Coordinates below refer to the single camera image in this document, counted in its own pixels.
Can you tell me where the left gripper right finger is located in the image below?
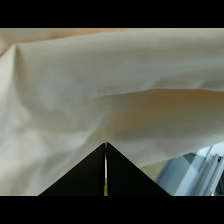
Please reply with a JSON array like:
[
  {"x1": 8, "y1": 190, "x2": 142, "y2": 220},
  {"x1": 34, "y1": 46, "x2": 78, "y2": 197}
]
[{"x1": 106, "y1": 142, "x2": 172, "y2": 197}]

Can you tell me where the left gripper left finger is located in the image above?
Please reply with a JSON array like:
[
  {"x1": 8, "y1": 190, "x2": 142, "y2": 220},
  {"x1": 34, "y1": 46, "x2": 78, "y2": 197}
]
[{"x1": 39, "y1": 142, "x2": 106, "y2": 197}]

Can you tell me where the cream shirt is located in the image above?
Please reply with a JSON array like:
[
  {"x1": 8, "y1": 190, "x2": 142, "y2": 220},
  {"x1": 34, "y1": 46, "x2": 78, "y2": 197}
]
[{"x1": 0, "y1": 28, "x2": 224, "y2": 197}]

